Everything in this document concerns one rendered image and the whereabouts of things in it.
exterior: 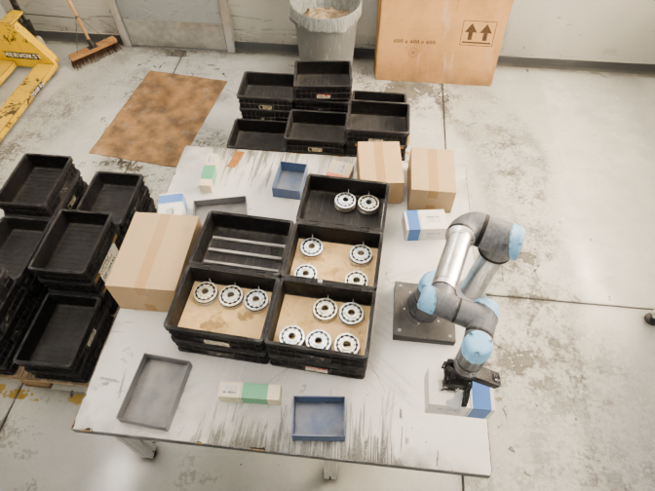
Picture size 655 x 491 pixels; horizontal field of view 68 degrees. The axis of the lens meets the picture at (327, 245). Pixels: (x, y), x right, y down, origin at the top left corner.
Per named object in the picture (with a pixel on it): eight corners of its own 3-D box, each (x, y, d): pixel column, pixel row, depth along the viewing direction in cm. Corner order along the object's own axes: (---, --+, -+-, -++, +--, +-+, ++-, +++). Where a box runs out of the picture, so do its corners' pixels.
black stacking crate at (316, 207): (387, 199, 241) (389, 183, 232) (381, 247, 224) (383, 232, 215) (308, 190, 245) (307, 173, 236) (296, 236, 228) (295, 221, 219)
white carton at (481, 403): (484, 382, 161) (492, 372, 154) (487, 419, 154) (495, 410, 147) (424, 376, 163) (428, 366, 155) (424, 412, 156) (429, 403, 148)
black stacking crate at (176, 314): (282, 291, 210) (280, 278, 201) (265, 355, 193) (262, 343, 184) (194, 279, 214) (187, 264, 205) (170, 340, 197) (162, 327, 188)
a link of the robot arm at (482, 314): (466, 287, 136) (456, 320, 130) (506, 302, 134) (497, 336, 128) (458, 300, 142) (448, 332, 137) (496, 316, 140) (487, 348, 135)
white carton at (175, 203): (164, 206, 254) (159, 194, 247) (187, 203, 255) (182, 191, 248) (162, 236, 242) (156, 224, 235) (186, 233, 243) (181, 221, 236)
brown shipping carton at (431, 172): (450, 213, 250) (456, 192, 237) (406, 210, 251) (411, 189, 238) (447, 171, 267) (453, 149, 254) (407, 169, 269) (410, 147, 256)
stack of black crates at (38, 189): (58, 202, 330) (24, 152, 293) (101, 205, 328) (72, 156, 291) (31, 249, 306) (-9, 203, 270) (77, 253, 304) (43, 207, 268)
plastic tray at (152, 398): (169, 432, 187) (165, 428, 183) (120, 422, 189) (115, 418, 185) (192, 365, 202) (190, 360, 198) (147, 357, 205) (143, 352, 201)
